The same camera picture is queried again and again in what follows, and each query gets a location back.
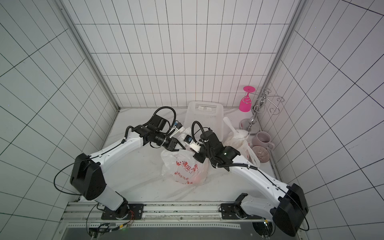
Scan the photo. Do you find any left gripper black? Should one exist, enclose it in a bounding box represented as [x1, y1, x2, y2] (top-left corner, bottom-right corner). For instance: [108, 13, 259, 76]
[153, 130, 186, 152]

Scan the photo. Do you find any white basket perforated plastic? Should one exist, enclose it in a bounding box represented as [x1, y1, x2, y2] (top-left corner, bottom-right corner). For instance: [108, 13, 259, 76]
[184, 101, 224, 141]

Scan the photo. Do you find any white printed plastic bag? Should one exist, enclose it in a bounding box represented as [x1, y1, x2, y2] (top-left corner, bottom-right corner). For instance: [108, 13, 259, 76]
[223, 117, 261, 168]

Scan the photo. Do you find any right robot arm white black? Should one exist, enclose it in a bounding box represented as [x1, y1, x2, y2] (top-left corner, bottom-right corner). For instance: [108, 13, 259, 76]
[191, 121, 309, 237]

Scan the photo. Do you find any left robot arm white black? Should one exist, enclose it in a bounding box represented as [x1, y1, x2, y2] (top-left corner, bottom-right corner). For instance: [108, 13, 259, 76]
[70, 106, 182, 219]

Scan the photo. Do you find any metal glass rack stand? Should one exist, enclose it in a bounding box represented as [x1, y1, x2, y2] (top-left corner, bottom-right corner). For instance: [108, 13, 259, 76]
[239, 88, 285, 136]

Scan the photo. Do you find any pale pink mug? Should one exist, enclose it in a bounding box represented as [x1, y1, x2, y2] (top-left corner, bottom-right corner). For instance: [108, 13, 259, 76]
[252, 131, 276, 151]

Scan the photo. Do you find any pink wine glass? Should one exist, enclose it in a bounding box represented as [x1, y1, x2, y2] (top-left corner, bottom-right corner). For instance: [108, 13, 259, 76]
[239, 86, 256, 113]

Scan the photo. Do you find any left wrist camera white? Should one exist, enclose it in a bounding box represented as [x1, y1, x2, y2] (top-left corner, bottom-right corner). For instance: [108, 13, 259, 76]
[169, 121, 185, 138]

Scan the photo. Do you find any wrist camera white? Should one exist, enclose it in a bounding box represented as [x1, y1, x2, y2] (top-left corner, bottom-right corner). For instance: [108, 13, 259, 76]
[184, 135, 201, 153]
[169, 121, 185, 138]

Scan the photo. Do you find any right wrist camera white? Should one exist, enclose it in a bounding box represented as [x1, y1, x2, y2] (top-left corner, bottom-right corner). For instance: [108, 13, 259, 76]
[184, 135, 201, 153]

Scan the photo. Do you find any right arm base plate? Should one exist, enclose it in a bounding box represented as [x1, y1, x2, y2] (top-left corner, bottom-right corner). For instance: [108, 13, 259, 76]
[219, 203, 262, 220]

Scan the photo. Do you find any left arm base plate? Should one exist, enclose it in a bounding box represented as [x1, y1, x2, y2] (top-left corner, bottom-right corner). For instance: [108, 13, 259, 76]
[101, 202, 144, 221]

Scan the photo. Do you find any aluminium mounting rail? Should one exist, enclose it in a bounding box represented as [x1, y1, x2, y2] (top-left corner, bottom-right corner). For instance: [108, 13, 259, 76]
[61, 202, 273, 225]

